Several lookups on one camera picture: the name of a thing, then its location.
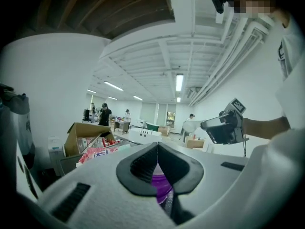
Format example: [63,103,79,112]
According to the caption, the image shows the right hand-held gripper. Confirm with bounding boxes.
[200,98,250,146]

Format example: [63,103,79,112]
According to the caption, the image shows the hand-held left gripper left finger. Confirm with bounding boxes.
[39,142,177,229]

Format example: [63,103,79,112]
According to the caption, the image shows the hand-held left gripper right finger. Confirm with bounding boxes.
[158,142,250,222]

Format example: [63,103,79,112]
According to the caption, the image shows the purple detergent container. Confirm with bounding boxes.
[152,165,173,205]

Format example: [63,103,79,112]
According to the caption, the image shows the person's right forearm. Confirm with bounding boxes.
[242,115,292,140]

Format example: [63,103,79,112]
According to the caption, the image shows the small cardboard box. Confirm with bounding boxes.
[158,126,171,137]
[185,136,206,149]

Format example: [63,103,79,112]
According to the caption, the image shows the red and white packet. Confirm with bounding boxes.
[78,137,121,165]

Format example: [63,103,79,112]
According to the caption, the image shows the open cardboard box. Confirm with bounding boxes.
[63,122,118,157]

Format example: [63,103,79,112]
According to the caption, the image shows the white floor appliance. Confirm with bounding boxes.
[47,135,66,157]

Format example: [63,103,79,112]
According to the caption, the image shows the green bathtub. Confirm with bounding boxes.
[145,122,160,132]

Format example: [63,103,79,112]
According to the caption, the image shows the white counter with knobs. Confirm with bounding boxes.
[119,127,163,145]

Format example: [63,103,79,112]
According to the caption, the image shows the white ceiling pipes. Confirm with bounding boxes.
[189,14,274,107]

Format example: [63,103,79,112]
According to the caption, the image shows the wooden table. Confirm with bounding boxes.
[113,120,131,135]

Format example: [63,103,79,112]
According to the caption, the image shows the person's white t-shirt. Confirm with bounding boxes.
[249,8,305,229]

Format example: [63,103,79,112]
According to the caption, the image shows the grey hanging bag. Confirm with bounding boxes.
[0,83,36,169]

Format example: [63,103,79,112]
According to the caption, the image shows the person's head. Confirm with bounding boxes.
[228,0,292,30]

